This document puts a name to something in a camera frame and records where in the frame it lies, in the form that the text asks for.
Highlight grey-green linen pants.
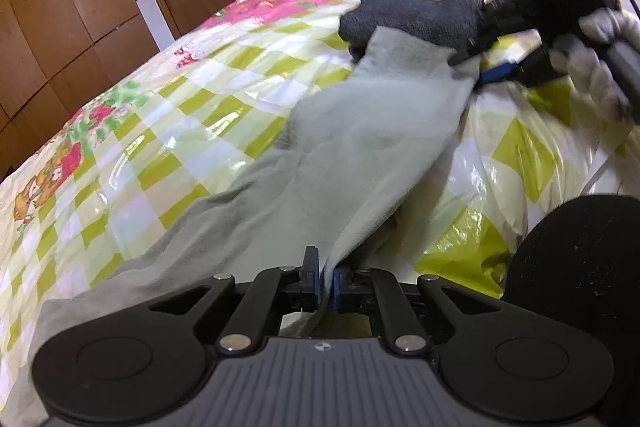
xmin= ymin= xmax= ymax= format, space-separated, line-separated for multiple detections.
xmin=0 ymin=25 xmax=482 ymax=427

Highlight black sleeved left forearm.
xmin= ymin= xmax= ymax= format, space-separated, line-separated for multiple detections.
xmin=502 ymin=194 xmax=639 ymax=426

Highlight white gloved right hand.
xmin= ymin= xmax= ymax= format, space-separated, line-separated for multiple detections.
xmin=548 ymin=7 xmax=640 ymax=124

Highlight checkered floral bed cover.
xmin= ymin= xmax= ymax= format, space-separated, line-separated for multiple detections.
xmin=1 ymin=0 xmax=639 ymax=426

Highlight dark grey folded garment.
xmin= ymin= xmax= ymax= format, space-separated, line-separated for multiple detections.
xmin=338 ymin=0 xmax=485 ymax=60

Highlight brown wooden wardrobe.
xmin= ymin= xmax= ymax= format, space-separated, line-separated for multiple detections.
xmin=1 ymin=0 xmax=158 ymax=176

